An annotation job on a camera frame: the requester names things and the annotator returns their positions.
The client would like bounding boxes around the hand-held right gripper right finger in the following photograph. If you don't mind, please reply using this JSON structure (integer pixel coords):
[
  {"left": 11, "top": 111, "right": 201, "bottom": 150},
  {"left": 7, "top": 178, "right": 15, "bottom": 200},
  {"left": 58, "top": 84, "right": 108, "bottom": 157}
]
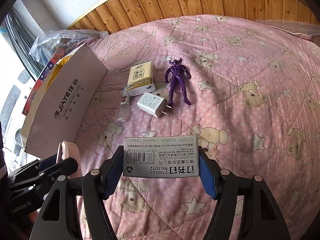
[{"left": 197, "top": 145, "right": 292, "bottom": 240}]

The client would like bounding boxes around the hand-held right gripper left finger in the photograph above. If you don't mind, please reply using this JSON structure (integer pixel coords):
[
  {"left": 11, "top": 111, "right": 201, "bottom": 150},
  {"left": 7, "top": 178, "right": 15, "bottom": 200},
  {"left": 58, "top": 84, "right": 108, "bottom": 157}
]
[{"left": 29, "top": 151, "right": 123, "bottom": 240}]

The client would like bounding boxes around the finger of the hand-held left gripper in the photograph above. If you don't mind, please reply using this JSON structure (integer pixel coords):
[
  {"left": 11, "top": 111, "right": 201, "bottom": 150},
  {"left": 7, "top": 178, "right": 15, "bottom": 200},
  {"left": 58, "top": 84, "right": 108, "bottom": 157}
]
[
  {"left": 9, "top": 164, "right": 78, "bottom": 193},
  {"left": 7, "top": 154, "right": 59, "bottom": 180}
]

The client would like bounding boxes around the pink stapler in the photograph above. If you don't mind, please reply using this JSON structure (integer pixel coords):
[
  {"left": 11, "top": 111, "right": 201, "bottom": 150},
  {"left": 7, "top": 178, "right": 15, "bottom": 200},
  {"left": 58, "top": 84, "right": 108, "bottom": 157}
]
[{"left": 55, "top": 141, "right": 82, "bottom": 178}]

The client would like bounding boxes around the grey staple box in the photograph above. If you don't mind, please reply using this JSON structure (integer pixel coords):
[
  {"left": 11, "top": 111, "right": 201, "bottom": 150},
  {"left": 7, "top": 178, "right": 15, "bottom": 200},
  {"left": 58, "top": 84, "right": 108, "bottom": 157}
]
[{"left": 122, "top": 137, "right": 200, "bottom": 178}]

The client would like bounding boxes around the white cardboard box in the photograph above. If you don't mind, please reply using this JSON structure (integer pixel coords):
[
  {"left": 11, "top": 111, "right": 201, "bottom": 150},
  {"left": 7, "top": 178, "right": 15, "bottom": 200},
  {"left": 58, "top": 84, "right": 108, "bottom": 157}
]
[{"left": 20, "top": 42, "right": 108, "bottom": 158}]

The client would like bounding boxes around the small clear spray bottle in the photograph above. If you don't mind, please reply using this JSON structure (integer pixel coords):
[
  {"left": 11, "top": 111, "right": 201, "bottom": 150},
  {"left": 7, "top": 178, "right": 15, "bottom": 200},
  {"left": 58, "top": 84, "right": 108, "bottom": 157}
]
[{"left": 117, "top": 86, "right": 131, "bottom": 123}]

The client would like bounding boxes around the white charger plug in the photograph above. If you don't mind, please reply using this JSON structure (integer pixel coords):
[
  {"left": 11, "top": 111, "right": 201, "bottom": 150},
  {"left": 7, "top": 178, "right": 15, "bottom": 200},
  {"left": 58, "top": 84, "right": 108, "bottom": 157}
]
[{"left": 137, "top": 92, "right": 173, "bottom": 119}]

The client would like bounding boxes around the yellow tissue pack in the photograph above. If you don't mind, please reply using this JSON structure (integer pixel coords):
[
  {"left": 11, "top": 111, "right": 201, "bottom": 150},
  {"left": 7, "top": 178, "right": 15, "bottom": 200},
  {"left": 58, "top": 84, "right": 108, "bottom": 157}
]
[{"left": 126, "top": 62, "right": 157, "bottom": 97}]

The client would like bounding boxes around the purple toy figure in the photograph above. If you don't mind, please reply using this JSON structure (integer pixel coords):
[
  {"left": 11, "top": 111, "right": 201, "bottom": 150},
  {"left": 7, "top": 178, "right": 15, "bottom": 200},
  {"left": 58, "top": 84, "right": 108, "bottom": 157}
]
[{"left": 165, "top": 58, "right": 192, "bottom": 106}]

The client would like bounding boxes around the pink bear printed blanket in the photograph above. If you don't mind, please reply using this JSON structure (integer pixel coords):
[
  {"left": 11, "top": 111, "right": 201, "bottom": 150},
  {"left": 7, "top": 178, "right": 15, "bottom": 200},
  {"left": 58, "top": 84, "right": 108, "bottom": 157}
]
[{"left": 75, "top": 14, "right": 320, "bottom": 240}]

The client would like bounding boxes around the red and blue toy box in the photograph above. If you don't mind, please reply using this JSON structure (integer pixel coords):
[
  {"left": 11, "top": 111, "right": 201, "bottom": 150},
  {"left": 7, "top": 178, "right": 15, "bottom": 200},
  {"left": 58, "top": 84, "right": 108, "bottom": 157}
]
[{"left": 22, "top": 49, "right": 67, "bottom": 117}]

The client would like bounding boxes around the bubble wrap bundle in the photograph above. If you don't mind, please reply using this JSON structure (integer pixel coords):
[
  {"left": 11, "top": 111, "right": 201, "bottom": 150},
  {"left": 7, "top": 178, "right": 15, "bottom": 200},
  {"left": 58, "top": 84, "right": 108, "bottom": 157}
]
[{"left": 29, "top": 29, "right": 109, "bottom": 65}]

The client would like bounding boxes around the grey metal strips bundle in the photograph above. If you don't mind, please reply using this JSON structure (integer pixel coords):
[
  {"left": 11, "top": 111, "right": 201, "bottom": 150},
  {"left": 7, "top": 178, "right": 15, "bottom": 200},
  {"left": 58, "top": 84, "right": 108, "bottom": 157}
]
[{"left": 4, "top": 10, "right": 44, "bottom": 78}]

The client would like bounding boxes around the bubble wrap sheet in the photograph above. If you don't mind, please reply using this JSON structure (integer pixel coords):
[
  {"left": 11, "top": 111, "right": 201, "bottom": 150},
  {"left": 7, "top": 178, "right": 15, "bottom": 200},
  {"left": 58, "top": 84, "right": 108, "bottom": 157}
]
[{"left": 260, "top": 19, "right": 320, "bottom": 39}]

